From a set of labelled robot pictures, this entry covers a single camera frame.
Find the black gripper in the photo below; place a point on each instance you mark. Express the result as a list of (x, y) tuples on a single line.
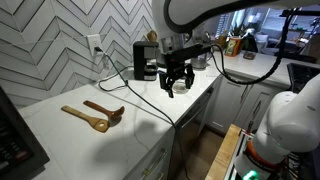
[(176, 66)]

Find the black coffee machine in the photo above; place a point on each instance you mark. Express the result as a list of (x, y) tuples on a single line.
[(141, 60)]

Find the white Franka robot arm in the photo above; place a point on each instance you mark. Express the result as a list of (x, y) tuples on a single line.
[(293, 123)]

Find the glass kettle with steel rim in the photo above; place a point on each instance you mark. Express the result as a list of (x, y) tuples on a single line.
[(200, 63)]

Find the steel utensil holder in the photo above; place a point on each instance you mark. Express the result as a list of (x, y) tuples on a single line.
[(171, 43)]

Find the wooden spatula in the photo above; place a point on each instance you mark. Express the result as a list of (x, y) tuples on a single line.
[(152, 36)]

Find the orange and green canister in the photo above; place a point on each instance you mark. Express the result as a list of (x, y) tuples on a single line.
[(233, 46)]

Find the small brown dish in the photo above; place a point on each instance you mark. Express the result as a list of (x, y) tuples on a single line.
[(249, 55)]

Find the dark wooden spoon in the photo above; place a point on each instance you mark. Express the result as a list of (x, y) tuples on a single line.
[(100, 108)]

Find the wooden board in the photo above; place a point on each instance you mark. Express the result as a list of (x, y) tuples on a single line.
[(223, 153)]

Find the light wooden slotted spoon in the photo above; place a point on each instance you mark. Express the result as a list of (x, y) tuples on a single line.
[(83, 116)]

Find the black stove top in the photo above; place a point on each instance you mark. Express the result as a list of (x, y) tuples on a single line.
[(301, 76)]

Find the black microwave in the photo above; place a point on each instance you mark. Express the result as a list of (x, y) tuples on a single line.
[(13, 146)]

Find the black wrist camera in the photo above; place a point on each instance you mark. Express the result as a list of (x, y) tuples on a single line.
[(200, 50)]

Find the aluminium robot stand frame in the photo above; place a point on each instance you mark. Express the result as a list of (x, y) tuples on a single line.
[(238, 150)]

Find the white wall outlet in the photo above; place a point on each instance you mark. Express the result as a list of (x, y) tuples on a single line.
[(93, 41)]

